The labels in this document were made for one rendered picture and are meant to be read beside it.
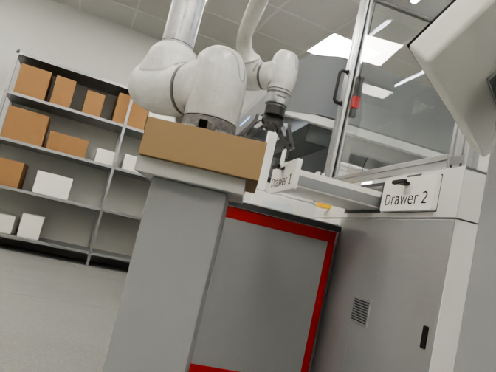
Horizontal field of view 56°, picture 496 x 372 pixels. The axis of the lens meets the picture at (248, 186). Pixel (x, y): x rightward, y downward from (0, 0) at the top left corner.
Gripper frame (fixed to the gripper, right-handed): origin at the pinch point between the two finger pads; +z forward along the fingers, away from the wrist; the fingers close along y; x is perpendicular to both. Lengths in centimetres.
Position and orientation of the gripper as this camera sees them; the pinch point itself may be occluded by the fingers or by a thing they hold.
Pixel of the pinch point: (263, 160)
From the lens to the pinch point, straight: 167.3
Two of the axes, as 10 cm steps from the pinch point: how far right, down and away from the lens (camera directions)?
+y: 9.5, 2.4, 2.1
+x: -2.4, 0.7, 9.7
